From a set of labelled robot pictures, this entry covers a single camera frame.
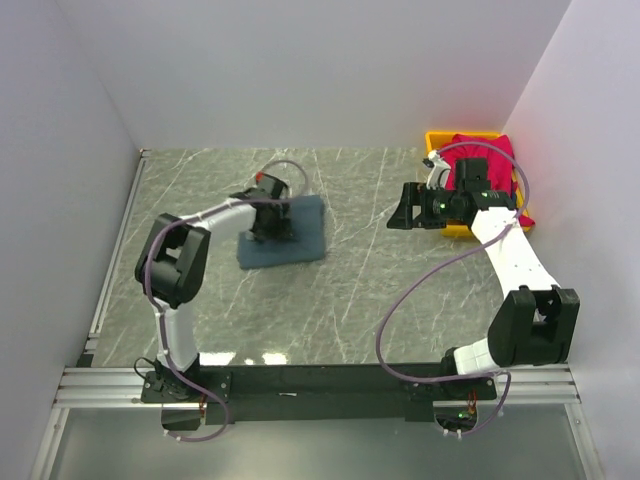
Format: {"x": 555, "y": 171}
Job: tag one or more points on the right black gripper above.
{"x": 415, "y": 194}

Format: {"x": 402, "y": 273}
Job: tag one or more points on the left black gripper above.
{"x": 280, "y": 230}

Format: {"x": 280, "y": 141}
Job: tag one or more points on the blue-grey t-shirt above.
{"x": 307, "y": 243}

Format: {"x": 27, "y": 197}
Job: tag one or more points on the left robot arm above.
{"x": 172, "y": 264}

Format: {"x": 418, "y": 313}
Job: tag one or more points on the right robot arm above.
{"x": 535, "y": 324}

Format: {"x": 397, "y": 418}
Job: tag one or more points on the red t-shirt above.
{"x": 487, "y": 145}

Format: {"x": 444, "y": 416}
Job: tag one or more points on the black base beam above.
{"x": 330, "y": 392}

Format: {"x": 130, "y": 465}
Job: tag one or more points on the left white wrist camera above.
{"x": 271, "y": 186}

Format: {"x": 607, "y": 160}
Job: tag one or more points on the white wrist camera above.
{"x": 271, "y": 186}
{"x": 439, "y": 170}

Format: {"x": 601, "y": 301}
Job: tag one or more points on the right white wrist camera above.
{"x": 439, "y": 170}

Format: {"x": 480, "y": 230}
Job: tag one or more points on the aluminium rail frame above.
{"x": 310, "y": 362}

